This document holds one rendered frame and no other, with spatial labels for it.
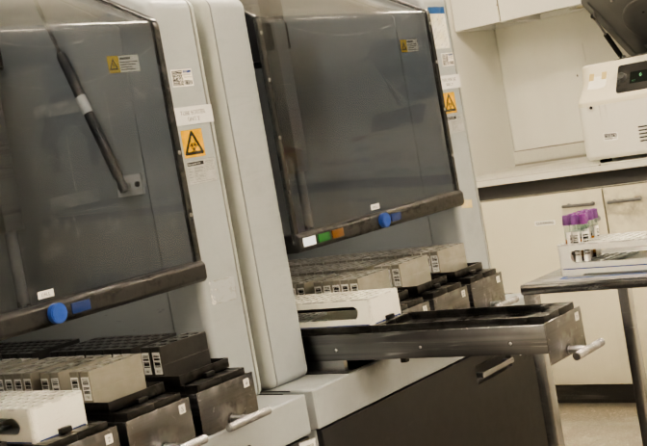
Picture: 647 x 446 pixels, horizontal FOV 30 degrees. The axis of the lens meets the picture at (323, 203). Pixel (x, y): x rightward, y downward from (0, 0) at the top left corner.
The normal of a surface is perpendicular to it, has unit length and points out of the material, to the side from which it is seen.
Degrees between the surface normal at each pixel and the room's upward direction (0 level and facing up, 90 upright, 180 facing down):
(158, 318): 90
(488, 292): 90
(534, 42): 90
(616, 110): 90
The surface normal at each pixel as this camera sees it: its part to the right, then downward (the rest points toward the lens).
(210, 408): 0.79, -0.11
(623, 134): -0.62, 0.15
